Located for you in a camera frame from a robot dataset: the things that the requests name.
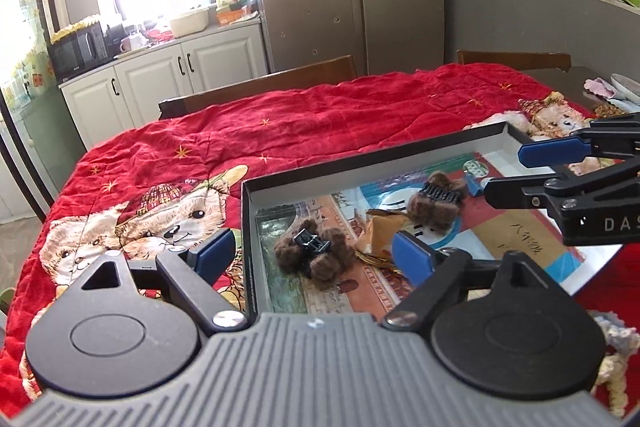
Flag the brown fuzzy hair claw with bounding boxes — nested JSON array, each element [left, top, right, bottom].
[[406, 171, 468, 234], [274, 218, 356, 289]]

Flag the blue grey knitted scrunchie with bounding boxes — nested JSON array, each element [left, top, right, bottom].
[[589, 310, 634, 357]]

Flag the cream knitted scrunchie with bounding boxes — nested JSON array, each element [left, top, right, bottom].
[[591, 352, 629, 418]]

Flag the paper pyramid pouch in box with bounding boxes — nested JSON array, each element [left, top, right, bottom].
[[354, 209, 413, 268]]

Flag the wooden bead trivet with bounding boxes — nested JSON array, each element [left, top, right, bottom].
[[593, 102, 627, 119]]

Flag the red bear-print quilt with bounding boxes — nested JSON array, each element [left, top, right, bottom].
[[1, 64, 639, 417]]

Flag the wooden chair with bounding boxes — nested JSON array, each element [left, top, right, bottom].
[[457, 50, 572, 72], [158, 55, 357, 120]]

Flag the white plate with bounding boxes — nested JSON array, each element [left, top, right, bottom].
[[611, 74, 640, 104]]

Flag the black shallow cardboard box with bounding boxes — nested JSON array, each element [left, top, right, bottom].
[[242, 122, 617, 317]]

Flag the white kitchen cabinet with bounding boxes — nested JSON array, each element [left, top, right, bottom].
[[61, 17, 268, 148]]

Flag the white mug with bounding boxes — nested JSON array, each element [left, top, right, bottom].
[[119, 37, 132, 53]]

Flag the black microwave oven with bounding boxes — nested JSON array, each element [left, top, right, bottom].
[[48, 22, 113, 83]]

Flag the white plastic basin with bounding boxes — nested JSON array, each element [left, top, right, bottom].
[[169, 8, 209, 38]]

